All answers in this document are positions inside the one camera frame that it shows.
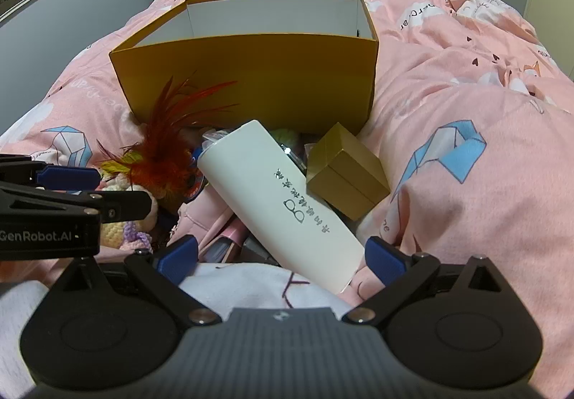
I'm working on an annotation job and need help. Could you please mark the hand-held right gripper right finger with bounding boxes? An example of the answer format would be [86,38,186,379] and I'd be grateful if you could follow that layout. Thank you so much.
[342,237,516,328]

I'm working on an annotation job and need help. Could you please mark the pink pouch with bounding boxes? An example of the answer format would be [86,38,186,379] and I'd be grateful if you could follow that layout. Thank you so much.
[168,188,252,265]

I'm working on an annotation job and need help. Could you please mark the pink printed blanket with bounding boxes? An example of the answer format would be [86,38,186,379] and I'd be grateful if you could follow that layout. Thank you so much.
[0,0,574,337]

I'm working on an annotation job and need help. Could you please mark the yellow cardboard box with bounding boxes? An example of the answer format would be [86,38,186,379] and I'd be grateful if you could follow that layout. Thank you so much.
[110,0,380,138]

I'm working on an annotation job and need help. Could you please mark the pink tube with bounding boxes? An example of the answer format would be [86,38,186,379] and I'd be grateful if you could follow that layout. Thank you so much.
[202,225,253,263]

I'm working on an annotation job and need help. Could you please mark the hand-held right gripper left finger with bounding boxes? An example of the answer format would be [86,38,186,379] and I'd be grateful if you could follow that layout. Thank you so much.
[47,235,222,328]

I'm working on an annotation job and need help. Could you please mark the crocheted yarn doll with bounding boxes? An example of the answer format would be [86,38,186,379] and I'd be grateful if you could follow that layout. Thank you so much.
[96,172,159,250]

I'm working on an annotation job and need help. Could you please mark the pink green fluffy pompom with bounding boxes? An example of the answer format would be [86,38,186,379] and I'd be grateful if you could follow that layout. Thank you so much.
[269,128,299,149]

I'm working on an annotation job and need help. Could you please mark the small gold box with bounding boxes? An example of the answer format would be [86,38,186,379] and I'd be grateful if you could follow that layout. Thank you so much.
[306,122,391,222]

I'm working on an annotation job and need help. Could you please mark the clear pen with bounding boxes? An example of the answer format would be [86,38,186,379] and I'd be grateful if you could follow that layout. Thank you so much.
[282,143,311,172]

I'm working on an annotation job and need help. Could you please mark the red feather toy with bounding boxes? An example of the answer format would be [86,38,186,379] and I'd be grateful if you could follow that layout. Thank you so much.
[96,74,239,203]

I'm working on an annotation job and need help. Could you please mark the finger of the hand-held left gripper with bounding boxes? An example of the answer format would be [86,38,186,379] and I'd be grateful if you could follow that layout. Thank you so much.
[0,153,102,193]
[0,181,152,225]

